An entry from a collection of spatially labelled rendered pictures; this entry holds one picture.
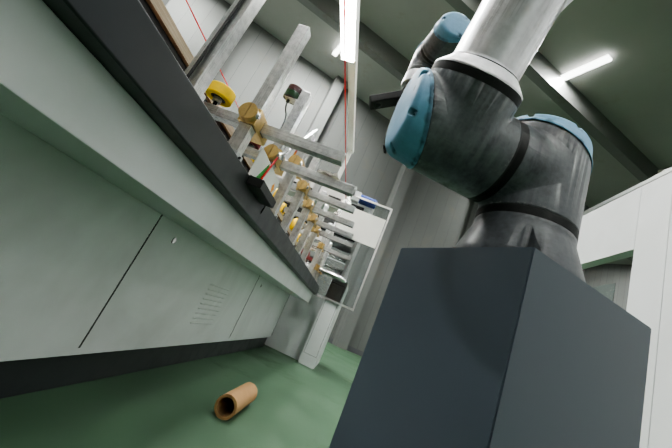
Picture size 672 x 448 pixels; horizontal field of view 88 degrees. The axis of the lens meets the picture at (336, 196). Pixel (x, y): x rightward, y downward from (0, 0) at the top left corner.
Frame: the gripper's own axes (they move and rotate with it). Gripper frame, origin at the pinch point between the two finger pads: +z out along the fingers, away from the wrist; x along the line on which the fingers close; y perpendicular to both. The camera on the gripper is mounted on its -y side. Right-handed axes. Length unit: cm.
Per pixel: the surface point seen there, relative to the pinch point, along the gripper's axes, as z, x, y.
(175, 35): 6, -25, -53
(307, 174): 9.9, 19.4, -22.2
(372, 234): -47, 268, -5
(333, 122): -431, 733, -237
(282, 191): 13, 40, -35
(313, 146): 11.2, -5.5, -16.6
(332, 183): 9.7, 19.5, -13.1
